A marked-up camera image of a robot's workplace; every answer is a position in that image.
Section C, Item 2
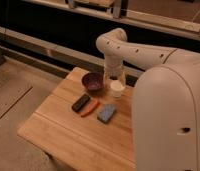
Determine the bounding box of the dark brown rectangular block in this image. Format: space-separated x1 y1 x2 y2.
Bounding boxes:
72 94 90 112

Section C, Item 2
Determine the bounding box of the white ceramic cup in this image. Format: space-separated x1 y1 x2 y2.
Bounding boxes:
110 80 125 98

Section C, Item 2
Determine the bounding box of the wooden table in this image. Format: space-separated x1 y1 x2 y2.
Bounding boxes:
18 67 136 171

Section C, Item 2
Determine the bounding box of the purple bowl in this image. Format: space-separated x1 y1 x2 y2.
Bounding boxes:
82 72 104 91

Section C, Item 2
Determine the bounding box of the wooden rail frame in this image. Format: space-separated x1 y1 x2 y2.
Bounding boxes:
24 0 200 41

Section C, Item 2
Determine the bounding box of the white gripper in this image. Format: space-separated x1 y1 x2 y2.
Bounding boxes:
103 59 126 89

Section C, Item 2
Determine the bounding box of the orange carrot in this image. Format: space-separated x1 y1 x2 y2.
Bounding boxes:
81 100 100 117

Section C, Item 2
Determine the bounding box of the blue sponge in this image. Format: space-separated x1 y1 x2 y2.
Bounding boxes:
97 104 116 123

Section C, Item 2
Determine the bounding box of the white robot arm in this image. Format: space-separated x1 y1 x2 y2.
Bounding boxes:
96 28 200 171

